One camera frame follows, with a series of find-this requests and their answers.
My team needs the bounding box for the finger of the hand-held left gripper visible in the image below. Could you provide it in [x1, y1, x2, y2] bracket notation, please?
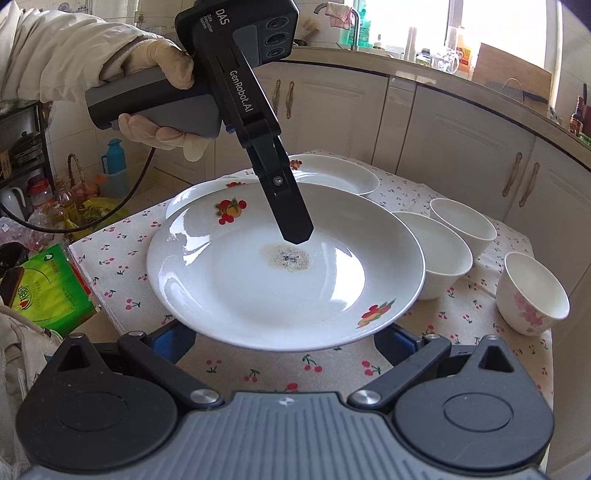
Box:
[245, 130, 316, 246]

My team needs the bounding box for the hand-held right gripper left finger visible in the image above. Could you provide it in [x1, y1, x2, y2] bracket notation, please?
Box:
[44, 318, 225, 410]

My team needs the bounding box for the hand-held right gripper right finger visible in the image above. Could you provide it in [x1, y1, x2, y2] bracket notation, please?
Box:
[346, 323, 529, 414]

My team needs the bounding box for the white plate fruit print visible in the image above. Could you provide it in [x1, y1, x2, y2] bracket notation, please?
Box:
[165, 174, 264, 221]
[288, 154, 380, 197]
[147, 182, 426, 352]

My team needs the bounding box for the plain white bowl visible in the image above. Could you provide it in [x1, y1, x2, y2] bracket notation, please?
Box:
[429, 198, 498, 259]
[392, 211, 474, 301]

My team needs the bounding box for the white bowl pink flower print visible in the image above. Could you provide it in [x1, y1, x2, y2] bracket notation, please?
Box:
[496, 251, 571, 336]

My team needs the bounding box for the person's left forearm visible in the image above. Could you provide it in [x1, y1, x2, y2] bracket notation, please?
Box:
[0, 0, 154, 112]

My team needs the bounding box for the person's left hand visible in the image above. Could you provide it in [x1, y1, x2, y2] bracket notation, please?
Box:
[99, 39, 218, 162]

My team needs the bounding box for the white cabinet door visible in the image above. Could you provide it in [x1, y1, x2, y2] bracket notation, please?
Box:
[413, 85, 537, 220]
[503, 136, 591, 296]
[286, 69, 389, 162]
[254, 65, 287, 155]

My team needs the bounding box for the cherry print tablecloth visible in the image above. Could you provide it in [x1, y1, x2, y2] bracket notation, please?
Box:
[68, 148, 555, 411]

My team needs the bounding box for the pink cloth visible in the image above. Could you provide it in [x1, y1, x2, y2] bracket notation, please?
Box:
[324, 1, 356, 29]

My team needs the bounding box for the green packet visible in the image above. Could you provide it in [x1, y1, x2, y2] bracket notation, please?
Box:
[18, 244, 98, 335]

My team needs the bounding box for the metal faucet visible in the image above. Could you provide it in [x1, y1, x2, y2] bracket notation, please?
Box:
[314, 2, 362, 51]

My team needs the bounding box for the kitchen countertop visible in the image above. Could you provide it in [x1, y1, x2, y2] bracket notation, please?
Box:
[249, 39, 591, 153]

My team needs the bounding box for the yellow plastic bag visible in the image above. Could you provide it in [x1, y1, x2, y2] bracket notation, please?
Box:
[65, 198, 132, 232]

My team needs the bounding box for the beige jacket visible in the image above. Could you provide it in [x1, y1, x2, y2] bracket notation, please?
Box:
[0, 302, 65, 457]

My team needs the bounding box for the blue thermos jug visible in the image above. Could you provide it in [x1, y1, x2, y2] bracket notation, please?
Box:
[100, 138, 131, 200]

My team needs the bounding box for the wicker basket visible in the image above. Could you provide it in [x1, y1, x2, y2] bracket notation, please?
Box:
[67, 154, 100, 204]

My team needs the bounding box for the red lid jar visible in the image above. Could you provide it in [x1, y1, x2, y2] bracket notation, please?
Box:
[27, 178, 54, 210]

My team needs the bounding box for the window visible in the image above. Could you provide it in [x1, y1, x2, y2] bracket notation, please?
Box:
[353, 0, 561, 51]

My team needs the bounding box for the black metal rack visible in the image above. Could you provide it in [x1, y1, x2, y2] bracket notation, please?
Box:
[0, 100, 51, 188]

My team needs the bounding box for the white kettle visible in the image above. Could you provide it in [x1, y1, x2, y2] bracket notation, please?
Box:
[0, 186, 26, 222]

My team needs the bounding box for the glass mug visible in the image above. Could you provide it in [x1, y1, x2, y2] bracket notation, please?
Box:
[431, 50, 460, 75]

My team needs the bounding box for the metal pot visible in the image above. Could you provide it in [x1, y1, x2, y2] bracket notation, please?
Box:
[10, 131, 43, 168]

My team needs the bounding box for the orange bottle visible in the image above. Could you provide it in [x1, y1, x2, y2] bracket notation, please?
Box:
[456, 27, 475, 70]

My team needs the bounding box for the brown cardboard box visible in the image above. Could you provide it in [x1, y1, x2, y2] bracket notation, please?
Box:
[475, 43, 553, 103]

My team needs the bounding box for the dark glass bottle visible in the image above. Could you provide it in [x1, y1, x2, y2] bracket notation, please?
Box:
[569, 84, 586, 137]

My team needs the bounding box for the black cable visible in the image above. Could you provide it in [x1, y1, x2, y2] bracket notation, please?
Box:
[0, 141, 160, 233]

